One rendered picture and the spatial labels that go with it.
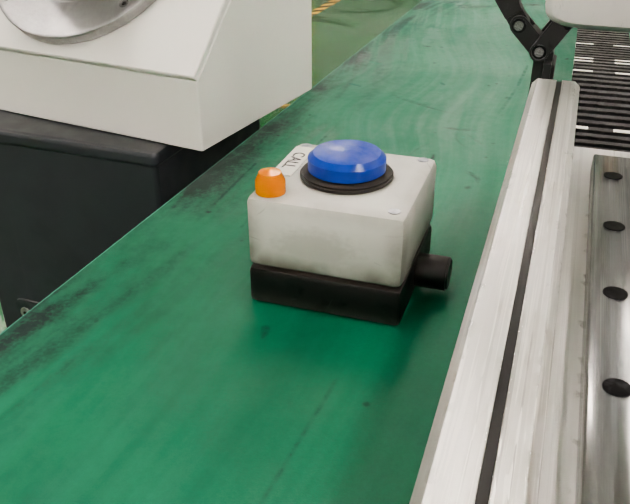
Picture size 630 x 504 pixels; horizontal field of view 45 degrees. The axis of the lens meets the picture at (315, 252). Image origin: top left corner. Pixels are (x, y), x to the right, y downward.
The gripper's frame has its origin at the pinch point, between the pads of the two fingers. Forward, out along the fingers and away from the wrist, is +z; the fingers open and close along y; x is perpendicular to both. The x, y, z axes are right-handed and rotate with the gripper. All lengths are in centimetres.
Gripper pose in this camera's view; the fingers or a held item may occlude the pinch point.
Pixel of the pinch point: (609, 105)
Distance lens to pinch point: 54.4
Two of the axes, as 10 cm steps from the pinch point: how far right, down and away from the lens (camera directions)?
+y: -9.5, -1.6, 2.8
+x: -3.2, 4.7, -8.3
